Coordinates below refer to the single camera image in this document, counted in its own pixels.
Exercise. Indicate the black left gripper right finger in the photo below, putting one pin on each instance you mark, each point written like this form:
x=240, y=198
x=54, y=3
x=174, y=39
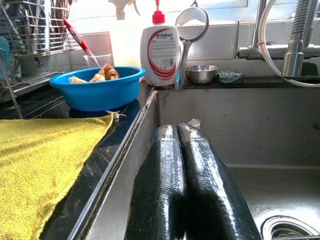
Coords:
x=215, y=190

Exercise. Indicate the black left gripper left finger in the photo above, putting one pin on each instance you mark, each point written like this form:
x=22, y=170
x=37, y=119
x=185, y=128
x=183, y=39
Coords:
x=157, y=187

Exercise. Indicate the steel sink drain strainer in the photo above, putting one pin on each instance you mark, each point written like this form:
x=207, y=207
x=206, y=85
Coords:
x=287, y=228

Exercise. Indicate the blue plastic bowl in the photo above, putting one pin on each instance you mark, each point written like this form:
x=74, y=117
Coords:
x=100, y=92

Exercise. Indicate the green scouring pad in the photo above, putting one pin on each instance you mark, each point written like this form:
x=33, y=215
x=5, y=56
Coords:
x=230, y=77

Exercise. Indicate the small steel bowl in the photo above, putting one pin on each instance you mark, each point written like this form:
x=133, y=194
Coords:
x=201, y=75

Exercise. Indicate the yellow terry cloth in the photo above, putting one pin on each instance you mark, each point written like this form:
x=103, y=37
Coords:
x=37, y=162

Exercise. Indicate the brown food scraps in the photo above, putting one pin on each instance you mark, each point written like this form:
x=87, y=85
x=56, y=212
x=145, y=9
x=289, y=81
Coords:
x=107, y=72

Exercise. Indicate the white red-pump soap bottle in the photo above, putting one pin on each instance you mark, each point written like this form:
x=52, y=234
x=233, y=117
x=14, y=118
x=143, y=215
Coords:
x=160, y=55

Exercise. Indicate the square steel tap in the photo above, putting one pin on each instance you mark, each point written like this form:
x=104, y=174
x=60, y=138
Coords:
x=250, y=52

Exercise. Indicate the clear plastic cup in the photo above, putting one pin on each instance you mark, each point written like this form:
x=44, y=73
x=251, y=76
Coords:
x=100, y=45

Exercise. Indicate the dark green sponge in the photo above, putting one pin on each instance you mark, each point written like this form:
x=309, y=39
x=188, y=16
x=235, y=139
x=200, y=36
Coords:
x=311, y=70

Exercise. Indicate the steel spring pull-down faucet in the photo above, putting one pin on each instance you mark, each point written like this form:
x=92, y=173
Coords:
x=293, y=57

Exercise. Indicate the red and white brush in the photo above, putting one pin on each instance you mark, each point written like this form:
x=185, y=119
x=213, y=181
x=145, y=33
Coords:
x=80, y=40

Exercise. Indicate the steel mesh strainer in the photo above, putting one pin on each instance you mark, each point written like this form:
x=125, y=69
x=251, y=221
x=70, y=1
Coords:
x=192, y=22

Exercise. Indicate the white spray bottle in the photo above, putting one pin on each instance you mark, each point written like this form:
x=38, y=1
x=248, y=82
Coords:
x=120, y=10

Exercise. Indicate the light blue mug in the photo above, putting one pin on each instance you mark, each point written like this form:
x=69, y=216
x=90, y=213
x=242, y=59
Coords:
x=3, y=55

